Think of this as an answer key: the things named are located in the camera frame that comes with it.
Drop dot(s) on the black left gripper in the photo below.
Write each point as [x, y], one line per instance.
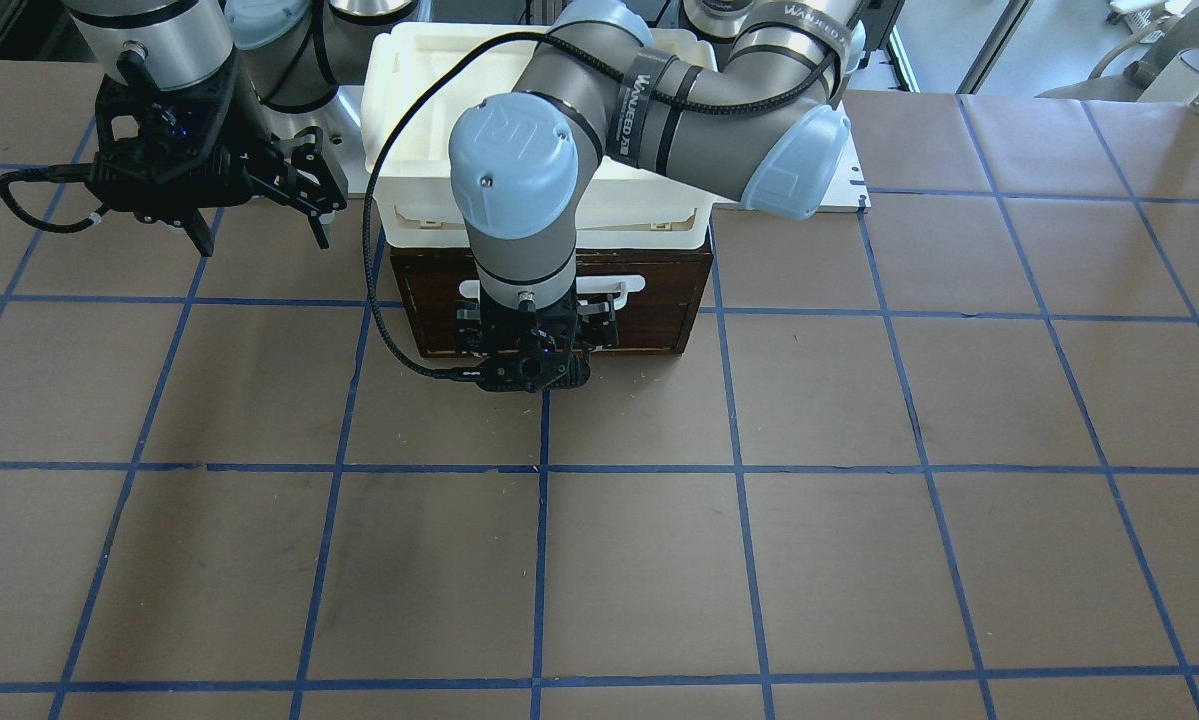
[600, 322]

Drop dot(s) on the wooden drawer with white handle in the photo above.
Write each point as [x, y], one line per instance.
[656, 320]

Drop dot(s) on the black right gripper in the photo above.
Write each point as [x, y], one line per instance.
[242, 140]

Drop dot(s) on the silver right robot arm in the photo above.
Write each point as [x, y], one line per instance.
[295, 52]

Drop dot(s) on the dark brown wooden cabinet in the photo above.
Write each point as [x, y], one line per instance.
[530, 260]

